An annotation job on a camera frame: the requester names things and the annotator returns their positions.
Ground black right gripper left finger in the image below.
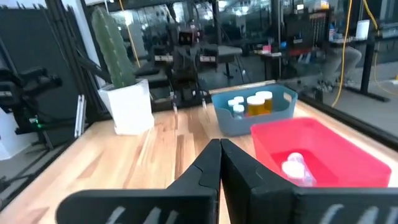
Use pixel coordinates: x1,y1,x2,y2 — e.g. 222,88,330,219
55,138,223,224

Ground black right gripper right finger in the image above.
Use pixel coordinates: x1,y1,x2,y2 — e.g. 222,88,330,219
220,138,398,224

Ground small amber pill bottle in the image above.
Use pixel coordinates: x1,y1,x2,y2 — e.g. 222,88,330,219
246,95,266,117

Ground white round caps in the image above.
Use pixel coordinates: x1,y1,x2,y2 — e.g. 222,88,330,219
255,90,274,113

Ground teal plastic bin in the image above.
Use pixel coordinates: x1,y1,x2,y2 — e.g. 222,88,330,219
211,83,299,138

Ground pink plastic bin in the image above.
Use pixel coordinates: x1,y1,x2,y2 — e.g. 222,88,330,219
249,117,393,189

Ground white hexagonal plant pot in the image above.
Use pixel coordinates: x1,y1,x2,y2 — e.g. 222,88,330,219
97,78,155,136

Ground person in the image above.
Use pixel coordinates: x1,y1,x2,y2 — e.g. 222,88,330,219
321,45,363,85

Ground green cactus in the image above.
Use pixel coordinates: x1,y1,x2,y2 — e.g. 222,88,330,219
90,6,137,90

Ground black equipment stand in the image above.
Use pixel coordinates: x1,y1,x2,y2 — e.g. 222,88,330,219
0,66,63,151

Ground white paper roll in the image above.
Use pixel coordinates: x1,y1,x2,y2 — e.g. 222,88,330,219
355,19,371,40

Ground silver metal bracket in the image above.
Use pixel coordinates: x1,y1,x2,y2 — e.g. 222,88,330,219
73,94,87,139

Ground yellow cable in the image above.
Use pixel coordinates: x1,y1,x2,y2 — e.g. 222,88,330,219
361,0,398,96
330,0,354,108

